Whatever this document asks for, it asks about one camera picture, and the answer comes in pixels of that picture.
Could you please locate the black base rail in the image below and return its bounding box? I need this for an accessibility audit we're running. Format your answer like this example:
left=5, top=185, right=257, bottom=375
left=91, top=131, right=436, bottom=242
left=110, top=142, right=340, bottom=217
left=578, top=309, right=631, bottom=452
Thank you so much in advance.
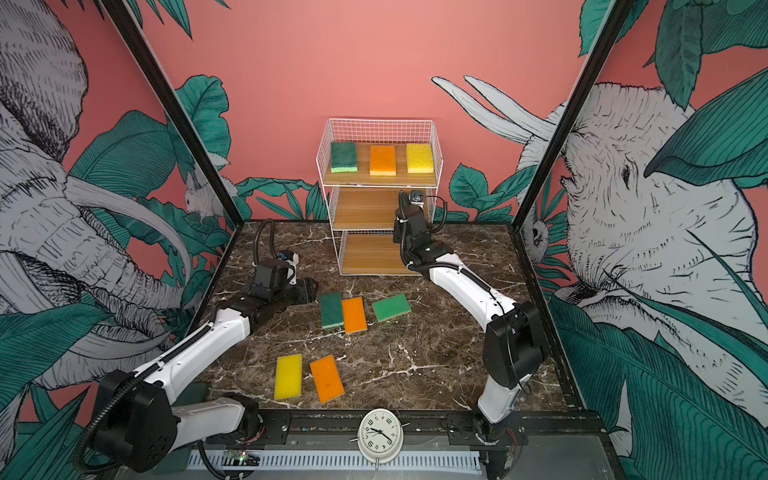
left=203, top=407, right=607, bottom=480

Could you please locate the orange sponge tilted front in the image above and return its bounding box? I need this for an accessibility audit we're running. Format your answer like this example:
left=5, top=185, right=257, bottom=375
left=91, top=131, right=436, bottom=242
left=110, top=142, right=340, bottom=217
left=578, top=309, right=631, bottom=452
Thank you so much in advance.
left=310, top=355, right=345, bottom=403

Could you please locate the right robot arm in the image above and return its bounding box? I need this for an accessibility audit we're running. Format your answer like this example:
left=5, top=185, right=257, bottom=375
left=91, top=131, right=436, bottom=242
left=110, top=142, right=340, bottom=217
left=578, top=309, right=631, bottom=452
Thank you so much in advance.
left=393, top=191, right=549, bottom=444

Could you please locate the black frame post left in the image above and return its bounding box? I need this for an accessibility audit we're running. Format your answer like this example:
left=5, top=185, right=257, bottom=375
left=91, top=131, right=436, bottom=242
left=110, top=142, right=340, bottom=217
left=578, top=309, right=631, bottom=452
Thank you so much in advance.
left=101, top=0, right=245, bottom=229

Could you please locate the dark green sponge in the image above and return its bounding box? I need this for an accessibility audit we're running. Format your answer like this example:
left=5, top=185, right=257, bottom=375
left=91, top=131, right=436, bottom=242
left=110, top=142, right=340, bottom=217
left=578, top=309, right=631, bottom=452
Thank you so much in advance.
left=330, top=142, right=358, bottom=173
left=317, top=292, right=344, bottom=330

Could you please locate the black frame post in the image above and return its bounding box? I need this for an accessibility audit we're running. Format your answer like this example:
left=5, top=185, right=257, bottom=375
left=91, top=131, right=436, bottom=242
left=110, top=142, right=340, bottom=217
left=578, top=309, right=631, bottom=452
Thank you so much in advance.
left=512, top=0, right=634, bottom=233
left=101, top=0, right=245, bottom=229

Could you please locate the light green yellow sponge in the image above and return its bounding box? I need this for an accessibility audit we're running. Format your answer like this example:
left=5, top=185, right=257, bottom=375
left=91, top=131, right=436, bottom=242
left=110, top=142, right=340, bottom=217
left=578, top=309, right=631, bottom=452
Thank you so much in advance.
left=372, top=294, right=411, bottom=322

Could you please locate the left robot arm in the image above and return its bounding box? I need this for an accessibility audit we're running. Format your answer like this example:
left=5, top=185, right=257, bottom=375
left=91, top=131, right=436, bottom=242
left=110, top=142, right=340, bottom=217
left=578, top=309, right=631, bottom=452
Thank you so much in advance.
left=73, top=241, right=318, bottom=475

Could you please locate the dark green sponge beside orange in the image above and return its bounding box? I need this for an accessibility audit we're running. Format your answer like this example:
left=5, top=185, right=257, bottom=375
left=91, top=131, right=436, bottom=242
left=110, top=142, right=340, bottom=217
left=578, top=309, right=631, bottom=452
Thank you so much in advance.
left=317, top=292, right=344, bottom=330

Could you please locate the yellow sponge on table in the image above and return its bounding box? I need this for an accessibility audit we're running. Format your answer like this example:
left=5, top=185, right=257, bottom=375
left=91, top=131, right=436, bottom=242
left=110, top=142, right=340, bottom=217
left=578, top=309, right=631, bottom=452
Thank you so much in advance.
left=274, top=354, right=303, bottom=400

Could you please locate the black frame post right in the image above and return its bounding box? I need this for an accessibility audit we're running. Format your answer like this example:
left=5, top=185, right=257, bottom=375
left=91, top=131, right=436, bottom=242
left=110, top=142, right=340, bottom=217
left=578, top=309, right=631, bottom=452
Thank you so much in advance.
left=512, top=0, right=634, bottom=233

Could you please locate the white wire wooden shelf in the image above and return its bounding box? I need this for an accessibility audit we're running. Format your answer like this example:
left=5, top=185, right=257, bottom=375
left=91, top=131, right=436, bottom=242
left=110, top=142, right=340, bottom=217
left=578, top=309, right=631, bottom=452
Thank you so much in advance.
left=316, top=118, right=443, bottom=276

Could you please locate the white analog clock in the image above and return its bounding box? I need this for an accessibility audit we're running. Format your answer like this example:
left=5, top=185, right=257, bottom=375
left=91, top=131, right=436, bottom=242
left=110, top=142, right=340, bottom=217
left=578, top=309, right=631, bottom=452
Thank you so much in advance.
left=352, top=408, right=406, bottom=469

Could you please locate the white slotted cable duct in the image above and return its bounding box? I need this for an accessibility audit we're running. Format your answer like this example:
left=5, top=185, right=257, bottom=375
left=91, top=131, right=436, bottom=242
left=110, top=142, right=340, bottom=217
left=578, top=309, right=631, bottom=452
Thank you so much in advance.
left=207, top=450, right=483, bottom=475

